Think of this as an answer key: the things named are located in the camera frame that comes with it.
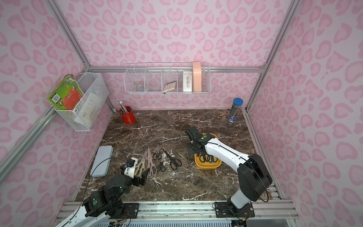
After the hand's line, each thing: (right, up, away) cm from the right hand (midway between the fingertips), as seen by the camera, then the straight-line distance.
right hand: (190, 148), depth 87 cm
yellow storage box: (+10, -10, 0) cm, 14 cm away
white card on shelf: (-2, +43, +6) cm, 43 cm away
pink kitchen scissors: (-24, -12, +1) cm, 27 cm away
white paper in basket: (-57, +23, -6) cm, 62 cm away
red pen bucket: (-48, +19, +26) cm, 58 cm away
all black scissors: (-10, -10, +4) cm, 15 cm away
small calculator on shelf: (-13, +40, +7) cm, 42 cm away
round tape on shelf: (-34, +39, +9) cm, 52 cm away
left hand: (-26, -7, -10) cm, 29 cm away
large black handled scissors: (+9, -7, +6) cm, 13 cm away
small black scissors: (-22, -6, +7) cm, 23 cm away
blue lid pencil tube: (+32, +25, +14) cm, 43 cm away
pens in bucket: (-50, +25, +20) cm, 59 cm away
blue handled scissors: (+14, -7, +4) cm, 16 cm away
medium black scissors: (-18, -12, +2) cm, 22 cm away
